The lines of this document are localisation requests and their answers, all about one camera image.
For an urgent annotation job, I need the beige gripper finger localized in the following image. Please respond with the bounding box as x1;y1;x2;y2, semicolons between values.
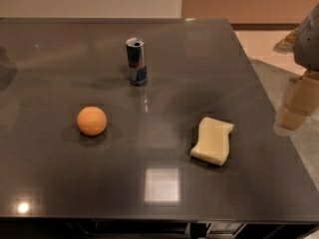
275;71;319;130

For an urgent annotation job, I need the yellow sponge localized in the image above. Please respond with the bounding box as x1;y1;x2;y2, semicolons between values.
190;117;234;166

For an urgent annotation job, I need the red bull can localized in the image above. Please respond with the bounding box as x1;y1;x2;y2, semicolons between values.
126;37;147;86

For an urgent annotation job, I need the orange ball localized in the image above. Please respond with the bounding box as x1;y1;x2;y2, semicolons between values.
77;107;108;136

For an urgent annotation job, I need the dark drawer under table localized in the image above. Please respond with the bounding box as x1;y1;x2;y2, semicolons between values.
78;219;244;239

